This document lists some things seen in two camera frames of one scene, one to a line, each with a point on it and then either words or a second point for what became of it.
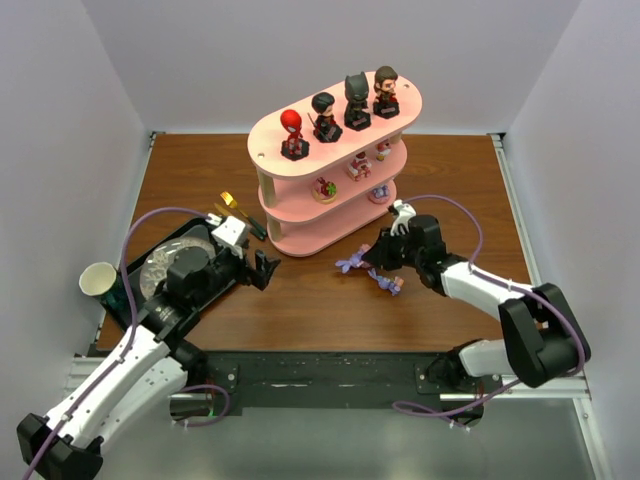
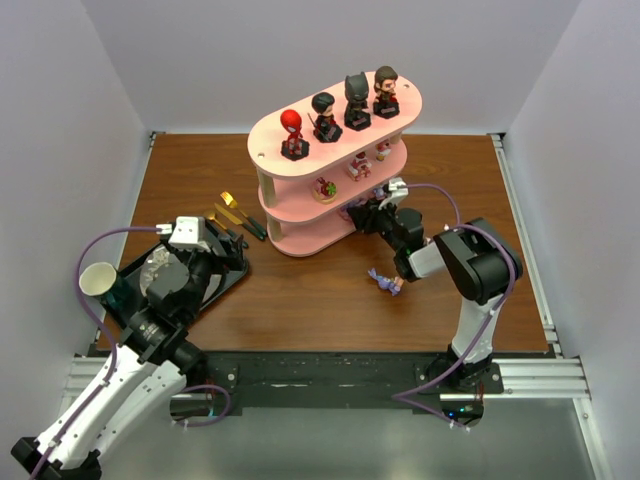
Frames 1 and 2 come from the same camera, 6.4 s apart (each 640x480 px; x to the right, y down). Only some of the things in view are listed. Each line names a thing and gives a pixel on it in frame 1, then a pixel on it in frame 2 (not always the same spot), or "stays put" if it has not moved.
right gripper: (388, 251) → (366, 216)
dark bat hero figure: (356, 90) stays put
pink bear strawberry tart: (324, 191) stays put
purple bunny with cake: (392, 284) stays put
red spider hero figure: (295, 147) stays put
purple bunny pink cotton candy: (355, 260) → (343, 210)
